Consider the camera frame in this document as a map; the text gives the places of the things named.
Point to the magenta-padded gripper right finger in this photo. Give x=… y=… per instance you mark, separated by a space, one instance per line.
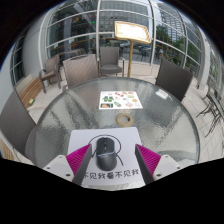
x=166 y=165

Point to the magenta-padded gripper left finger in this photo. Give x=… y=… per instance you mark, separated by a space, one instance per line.
x=60 y=165

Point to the black computer mouse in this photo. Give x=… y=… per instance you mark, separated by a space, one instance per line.
x=106 y=155

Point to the white printed mouse pad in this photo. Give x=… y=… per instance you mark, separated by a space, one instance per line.
x=126 y=136

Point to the tan tape roll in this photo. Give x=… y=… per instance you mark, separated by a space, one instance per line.
x=118 y=120

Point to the small metal-legged side table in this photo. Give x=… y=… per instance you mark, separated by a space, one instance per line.
x=213 y=106

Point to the wooden slat bench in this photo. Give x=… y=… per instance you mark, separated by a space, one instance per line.
x=29 y=92

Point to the colourful picture menu card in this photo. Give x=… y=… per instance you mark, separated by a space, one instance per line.
x=120 y=100

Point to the gold framed menu stand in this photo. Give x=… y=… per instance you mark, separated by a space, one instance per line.
x=132 y=32

